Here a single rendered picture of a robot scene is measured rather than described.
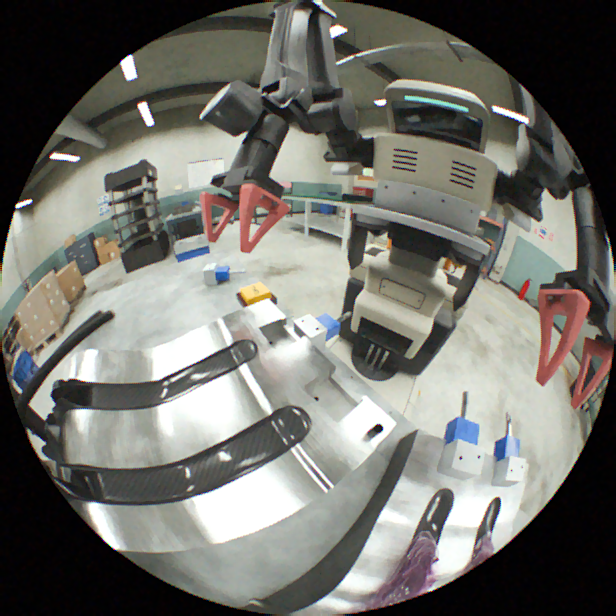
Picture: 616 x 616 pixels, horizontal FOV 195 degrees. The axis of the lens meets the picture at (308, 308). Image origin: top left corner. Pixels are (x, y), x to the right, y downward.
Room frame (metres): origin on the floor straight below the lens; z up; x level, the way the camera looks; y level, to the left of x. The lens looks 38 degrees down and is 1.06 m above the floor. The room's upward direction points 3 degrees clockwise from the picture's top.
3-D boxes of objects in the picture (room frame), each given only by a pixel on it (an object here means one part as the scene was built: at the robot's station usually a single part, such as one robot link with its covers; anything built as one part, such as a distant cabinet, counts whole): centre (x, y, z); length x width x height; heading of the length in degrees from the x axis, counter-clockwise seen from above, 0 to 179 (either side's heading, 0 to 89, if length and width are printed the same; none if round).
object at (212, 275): (0.47, 0.26, 0.83); 0.13 x 0.05 x 0.05; 102
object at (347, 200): (4.30, -0.25, 0.51); 2.40 x 1.13 x 1.02; 39
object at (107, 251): (3.40, 6.13, 0.42); 0.86 x 0.33 x 0.83; 125
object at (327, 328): (0.26, -0.04, 0.83); 0.13 x 0.05 x 0.05; 129
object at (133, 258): (3.11, 3.72, 1.03); 1.54 x 0.94 x 2.06; 35
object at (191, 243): (2.71, 2.10, 0.28); 0.61 x 0.41 x 0.15; 125
